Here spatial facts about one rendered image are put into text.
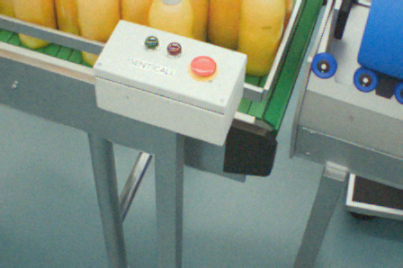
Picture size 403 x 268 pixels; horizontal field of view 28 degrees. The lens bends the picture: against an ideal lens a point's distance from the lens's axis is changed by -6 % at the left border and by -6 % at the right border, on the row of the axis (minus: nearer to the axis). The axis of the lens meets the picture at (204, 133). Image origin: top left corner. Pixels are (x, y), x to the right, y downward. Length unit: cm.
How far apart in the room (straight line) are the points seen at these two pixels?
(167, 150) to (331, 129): 30
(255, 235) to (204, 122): 112
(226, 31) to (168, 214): 35
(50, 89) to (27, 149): 96
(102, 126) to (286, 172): 97
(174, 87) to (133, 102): 8
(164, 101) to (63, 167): 124
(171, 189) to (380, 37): 46
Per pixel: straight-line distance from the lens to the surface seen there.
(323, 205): 176
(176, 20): 128
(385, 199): 223
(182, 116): 120
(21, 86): 154
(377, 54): 127
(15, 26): 144
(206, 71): 116
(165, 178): 142
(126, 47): 121
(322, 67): 138
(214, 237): 227
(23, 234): 231
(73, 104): 151
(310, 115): 145
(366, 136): 145
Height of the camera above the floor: 202
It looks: 56 degrees down
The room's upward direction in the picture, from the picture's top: 4 degrees clockwise
